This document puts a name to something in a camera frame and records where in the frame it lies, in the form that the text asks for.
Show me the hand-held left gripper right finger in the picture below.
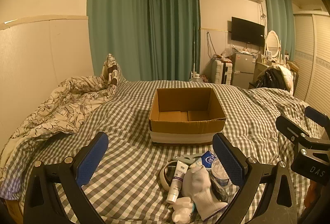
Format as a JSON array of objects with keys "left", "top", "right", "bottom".
[{"left": 212, "top": 133, "right": 297, "bottom": 224}]

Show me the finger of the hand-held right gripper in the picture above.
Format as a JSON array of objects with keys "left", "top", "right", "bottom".
[
  {"left": 305, "top": 106, "right": 330, "bottom": 135},
  {"left": 275, "top": 115, "right": 310, "bottom": 146}
]

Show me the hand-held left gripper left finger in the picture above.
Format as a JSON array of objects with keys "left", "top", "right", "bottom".
[{"left": 23, "top": 132, "right": 109, "bottom": 224}]

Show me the clear plastic bottle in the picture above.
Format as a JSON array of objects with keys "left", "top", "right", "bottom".
[{"left": 210, "top": 158, "right": 233, "bottom": 201}]

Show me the blue tissue packet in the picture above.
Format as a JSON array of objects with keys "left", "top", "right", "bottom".
[{"left": 199, "top": 150, "right": 217, "bottom": 168}]

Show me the white sock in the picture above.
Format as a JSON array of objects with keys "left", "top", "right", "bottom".
[{"left": 181, "top": 165, "right": 229, "bottom": 221}]

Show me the grey plastic hanger clip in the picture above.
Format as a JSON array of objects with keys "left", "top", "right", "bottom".
[{"left": 173, "top": 153, "right": 204, "bottom": 165}]

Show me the white cream tube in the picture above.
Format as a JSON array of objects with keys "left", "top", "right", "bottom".
[{"left": 166, "top": 161, "right": 187, "bottom": 204}]

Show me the cardboard box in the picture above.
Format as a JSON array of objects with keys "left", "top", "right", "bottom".
[{"left": 149, "top": 87, "right": 227, "bottom": 147}]

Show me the white tape roll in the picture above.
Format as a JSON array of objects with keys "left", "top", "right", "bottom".
[{"left": 159, "top": 160, "right": 190, "bottom": 192}]

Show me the white plush toy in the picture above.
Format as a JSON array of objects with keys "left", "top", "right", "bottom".
[{"left": 169, "top": 197, "right": 197, "bottom": 224}]

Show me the grey checked bed sheet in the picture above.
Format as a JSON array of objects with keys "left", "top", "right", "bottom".
[{"left": 0, "top": 79, "right": 326, "bottom": 224}]

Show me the white garment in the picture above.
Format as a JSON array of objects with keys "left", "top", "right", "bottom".
[{"left": 278, "top": 65, "right": 295, "bottom": 91}]

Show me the black clothing pile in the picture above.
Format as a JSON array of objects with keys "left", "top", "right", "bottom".
[{"left": 254, "top": 67, "right": 289, "bottom": 90}]

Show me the white louvred wardrobe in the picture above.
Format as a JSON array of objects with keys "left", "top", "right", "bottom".
[{"left": 292, "top": 10, "right": 330, "bottom": 109}]

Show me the floral quilt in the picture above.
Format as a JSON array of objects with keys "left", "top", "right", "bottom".
[{"left": 0, "top": 75, "right": 125, "bottom": 163}]

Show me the small grey fridge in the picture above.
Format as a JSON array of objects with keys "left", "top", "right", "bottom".
[{"left": 232, "top": 52, "right": 256, "bottom": 89}]

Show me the oval white mirror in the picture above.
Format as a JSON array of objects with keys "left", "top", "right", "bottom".
[{"left": 265, "top": 30, "right": 281, "bottom": 59}]

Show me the white suitcase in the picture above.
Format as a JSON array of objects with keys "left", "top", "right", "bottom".
[{"left": 212, "top": 57, "right": 234, "bottom": 84}]

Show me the clear plastic bag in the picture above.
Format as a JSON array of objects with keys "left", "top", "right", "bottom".
[{"left": 221, "top": 44, "right": 237, "bottom": 57}]

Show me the narrow green curtain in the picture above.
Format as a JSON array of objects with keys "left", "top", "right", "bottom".
[{"left": 263, "top": 0, "right": 296, "bottom": 60}]

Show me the wide green curtain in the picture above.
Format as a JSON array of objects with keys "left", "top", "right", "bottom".
[{"left": 87, "top": 0, "right": 149, "bottom": 81}]

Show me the green pleated curtain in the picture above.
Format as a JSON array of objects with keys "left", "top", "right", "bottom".
[{"left": 146, "top": 0, "right": 202, "bottom": 82}]

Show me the black wall television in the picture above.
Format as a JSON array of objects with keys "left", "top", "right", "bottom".
[{"left": 231, "top": 16, "right": 266, "bottom": 47}]

